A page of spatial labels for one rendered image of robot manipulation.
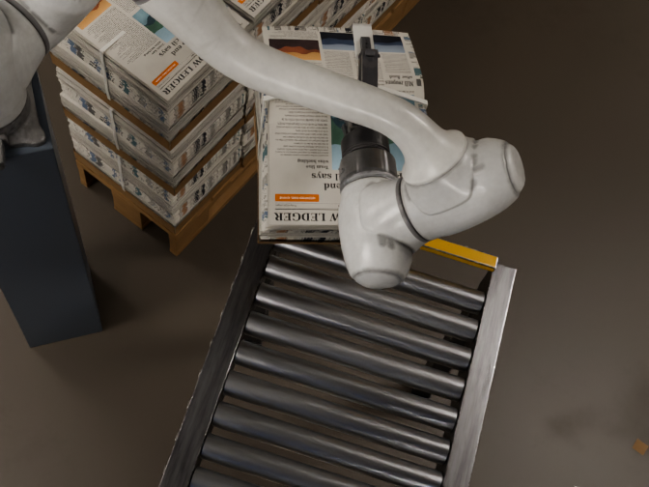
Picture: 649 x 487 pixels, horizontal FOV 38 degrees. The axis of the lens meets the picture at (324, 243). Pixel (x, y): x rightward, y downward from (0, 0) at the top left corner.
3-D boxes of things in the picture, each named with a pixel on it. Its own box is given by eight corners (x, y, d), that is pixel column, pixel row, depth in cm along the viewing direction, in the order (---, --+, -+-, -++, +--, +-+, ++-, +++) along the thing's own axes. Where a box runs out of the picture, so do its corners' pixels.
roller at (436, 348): (253, 284, 191) (246, 306, 192) (478, 356, 190) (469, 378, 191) (257, 277, 196) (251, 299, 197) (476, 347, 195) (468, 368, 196)
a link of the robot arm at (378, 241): (362, 217, 151) (433, 186, 145) (371, 306, 144) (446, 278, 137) (321, 191, 144) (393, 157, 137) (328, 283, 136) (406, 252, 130)
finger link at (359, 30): (355, 60, 149) (356, 57, 148) (352, 25, 152) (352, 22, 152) (375, 61, 149) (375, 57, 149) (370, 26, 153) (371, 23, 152)
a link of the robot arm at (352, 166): (335, 207, 148) (332, 175, 151) (393, 208, 150) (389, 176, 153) (345, 175, 140) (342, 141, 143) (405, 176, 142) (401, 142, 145)
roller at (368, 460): (213, 402, 186) (213, 395, 182) (444, 476, 185) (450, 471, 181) (205, 426, 184) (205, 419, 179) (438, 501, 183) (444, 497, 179)
